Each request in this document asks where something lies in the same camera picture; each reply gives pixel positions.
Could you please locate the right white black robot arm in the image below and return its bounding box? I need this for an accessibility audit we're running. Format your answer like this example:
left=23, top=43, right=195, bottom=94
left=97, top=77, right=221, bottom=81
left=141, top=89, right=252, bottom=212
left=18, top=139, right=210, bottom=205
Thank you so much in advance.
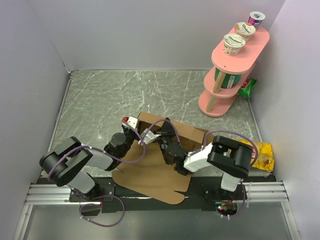
left=153, top=118, right=258, bottom=200

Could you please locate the front Chobani yogurt cup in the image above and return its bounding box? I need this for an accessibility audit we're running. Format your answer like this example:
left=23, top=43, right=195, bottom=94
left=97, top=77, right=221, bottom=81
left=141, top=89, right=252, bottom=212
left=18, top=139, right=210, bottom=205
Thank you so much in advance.
left=223, top=33, right=246, bottom=56

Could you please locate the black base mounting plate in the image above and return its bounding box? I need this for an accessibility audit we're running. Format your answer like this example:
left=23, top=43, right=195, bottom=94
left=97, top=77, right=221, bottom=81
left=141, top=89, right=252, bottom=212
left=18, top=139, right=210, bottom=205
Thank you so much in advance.
left=36, top=174, right=277, bottom=213

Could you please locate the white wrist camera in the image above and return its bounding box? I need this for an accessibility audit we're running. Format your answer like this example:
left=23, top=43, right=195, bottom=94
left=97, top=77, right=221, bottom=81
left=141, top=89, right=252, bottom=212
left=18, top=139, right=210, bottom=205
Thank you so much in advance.
left=141, top=129, right=161, bottom=145
left=122, top=116, right=140, bottom=129

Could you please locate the middle Chobani yogurt cup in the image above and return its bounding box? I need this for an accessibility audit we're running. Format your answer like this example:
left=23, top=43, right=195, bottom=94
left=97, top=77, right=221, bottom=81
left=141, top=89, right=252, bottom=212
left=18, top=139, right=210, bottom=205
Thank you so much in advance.
left=234, top=22, right=256, bottom=42

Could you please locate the yellow chip bag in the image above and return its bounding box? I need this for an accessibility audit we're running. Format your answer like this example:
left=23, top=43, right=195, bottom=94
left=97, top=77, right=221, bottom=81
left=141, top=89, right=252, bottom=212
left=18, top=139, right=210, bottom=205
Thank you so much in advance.
left=231, top=138, right=276, bottom=173

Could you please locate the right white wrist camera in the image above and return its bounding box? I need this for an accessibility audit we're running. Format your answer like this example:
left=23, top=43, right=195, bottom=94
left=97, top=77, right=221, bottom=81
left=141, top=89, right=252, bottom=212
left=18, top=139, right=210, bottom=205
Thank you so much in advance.
left=141, top=129, right=161, bottom=145

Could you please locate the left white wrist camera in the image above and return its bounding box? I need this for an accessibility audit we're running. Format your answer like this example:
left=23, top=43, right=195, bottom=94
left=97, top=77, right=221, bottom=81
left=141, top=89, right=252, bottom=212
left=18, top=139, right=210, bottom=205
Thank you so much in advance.
left=122, top=116, right=140, bottom=129

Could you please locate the green chip bag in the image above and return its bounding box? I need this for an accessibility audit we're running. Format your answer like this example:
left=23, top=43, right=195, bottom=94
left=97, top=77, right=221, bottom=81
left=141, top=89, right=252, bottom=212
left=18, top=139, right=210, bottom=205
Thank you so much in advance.
left=237, top=77, right=257, bottom=99

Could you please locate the chobani yogurt cup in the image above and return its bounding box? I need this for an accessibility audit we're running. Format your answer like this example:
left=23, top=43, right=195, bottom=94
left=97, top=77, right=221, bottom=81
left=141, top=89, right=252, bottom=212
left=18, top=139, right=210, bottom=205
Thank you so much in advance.
left=234, top=22, right=256, bottom=42
left=223, top=33, right=246, bottom=56

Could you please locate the pink tiered wooden shelf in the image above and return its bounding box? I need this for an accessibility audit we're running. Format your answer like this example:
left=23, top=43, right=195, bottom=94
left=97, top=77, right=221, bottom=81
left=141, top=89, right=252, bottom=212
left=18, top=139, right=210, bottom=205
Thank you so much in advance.
left=198, top=27, right=270, bottom=117

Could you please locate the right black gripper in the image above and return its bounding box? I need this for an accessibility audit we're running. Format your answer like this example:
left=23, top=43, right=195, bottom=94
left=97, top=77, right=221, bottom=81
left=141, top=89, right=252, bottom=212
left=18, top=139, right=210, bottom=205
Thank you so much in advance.
left=152, top=117, right=178, bottom=165

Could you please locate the purple white yogurt cup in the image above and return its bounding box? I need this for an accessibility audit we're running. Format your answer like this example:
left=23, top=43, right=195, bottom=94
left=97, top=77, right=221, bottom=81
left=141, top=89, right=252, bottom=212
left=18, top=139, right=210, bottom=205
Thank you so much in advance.
left=248, top=11, right=266, bottom=30

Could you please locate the brown cardboard box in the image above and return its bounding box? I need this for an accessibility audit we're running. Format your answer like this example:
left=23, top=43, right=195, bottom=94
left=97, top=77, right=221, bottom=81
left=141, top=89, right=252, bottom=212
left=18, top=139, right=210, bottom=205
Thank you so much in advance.
left=112, top=111, right=208, bottom=205

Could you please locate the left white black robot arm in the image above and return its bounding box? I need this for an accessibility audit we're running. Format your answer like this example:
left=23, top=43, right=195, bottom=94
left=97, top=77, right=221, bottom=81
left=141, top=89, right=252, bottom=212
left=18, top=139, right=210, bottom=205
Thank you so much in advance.
left=39, top=118, right=140, bottom=201

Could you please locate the green can on shelf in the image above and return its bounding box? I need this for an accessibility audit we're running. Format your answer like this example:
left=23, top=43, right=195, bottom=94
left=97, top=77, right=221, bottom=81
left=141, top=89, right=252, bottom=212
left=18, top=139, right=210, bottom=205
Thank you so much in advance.
left=220, top=73, right=242, bottom=89

